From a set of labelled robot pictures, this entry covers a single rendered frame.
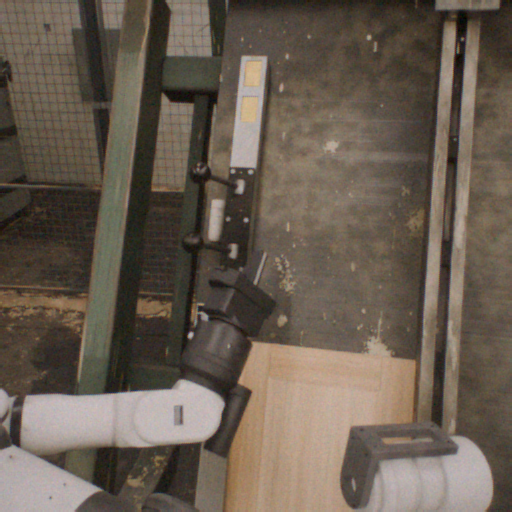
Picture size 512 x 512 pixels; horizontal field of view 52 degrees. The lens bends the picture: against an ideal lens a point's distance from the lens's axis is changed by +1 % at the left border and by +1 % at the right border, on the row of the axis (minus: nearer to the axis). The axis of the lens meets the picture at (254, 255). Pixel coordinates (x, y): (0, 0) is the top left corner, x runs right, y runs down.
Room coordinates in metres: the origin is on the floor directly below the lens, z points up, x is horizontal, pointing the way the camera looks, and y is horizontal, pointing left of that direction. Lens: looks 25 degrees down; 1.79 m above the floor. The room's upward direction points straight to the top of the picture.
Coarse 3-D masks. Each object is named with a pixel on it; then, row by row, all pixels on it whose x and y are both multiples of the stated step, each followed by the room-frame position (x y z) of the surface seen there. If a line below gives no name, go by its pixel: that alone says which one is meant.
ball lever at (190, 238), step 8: (192, 232) 0.81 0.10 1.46; (184, 240) 0.80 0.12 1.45; (192, 240) 0.79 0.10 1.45; (200, 240) 0.80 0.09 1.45; (184, 248) 0.79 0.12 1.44; (192, 248) 0.79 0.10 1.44; (200, 248) 0.80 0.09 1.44; (208, 248) 0.83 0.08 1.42; (216, 248) 0.84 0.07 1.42; (224, 248) 0.85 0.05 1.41; (232, 248) 0.87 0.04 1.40; (232, 256) 0.86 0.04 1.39
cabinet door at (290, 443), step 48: (240, 384) 0.77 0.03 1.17; (288, 384) 0.76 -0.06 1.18; (336, 384) 0.75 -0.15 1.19; (384, 384) 0.74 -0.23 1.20; (240, 432) 0.73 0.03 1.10; (288, 432) 0.72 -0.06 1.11; (336, 432) 0.71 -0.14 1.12; (240, 480) 0.69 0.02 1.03; (288, 480) 0.68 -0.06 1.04; (336, 480) 0.67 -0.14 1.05
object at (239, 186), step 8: (192, 168) 0.86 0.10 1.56; (200, 168) 0.85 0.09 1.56; (208, 168) 0.86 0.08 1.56; (192, 176) 0.85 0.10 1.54; (200, 176) 0.85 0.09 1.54; (208, 176) 0.86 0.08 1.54; (216, 176) 0.89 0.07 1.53; (232, 184) 0.91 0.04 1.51; (240, 184) 0.93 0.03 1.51; (240, 192) 0.92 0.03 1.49
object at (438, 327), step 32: (448, 0) 0.98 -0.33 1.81; (480, 0) 0.97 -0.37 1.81; (448, 32) 0.99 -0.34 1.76; (448, 64) 0.97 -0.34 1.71; (448, 96) 0.94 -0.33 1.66; (448, 128) 0.91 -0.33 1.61; (448, 160) 0.90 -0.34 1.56; (448, 192) 0.88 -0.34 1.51; (448, 224) 0.85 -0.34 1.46; (448, 256) 0.80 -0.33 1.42; (448, 288) 0.78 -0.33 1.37; (448, 320) 0.74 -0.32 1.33; (416, 352) 0.76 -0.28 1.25; (448, 352) 0.71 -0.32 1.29; (416, 384) 0.72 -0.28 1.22; (448, 384) 0.69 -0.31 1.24; (416, 416) 0.68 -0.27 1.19; (448, 416) 0.66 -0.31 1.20
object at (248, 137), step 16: (240, 80) 1.05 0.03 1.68; (240, 96) 1.04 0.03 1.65; (256, 96) 1.03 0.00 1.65; (240, 112) 1.02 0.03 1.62; (256, 112) 1.01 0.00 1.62; (240, 128) 1.00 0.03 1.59; (256, 128) 1.00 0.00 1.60; (240, 144) 0.99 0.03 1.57; (256, 144) 0.98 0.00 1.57; (240, 160) 0.97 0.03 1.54; (256, 160) 0.97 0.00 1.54; (256, 176) 0.96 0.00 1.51; (256, 192) 0.96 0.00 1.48; (208, 464) 0.69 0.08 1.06; (224, 464) 0.69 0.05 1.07; (208, 480) 0.68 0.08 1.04; (224, 480) 0.68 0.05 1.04; (208, 496) 0.67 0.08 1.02; (224, 496) 0.67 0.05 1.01
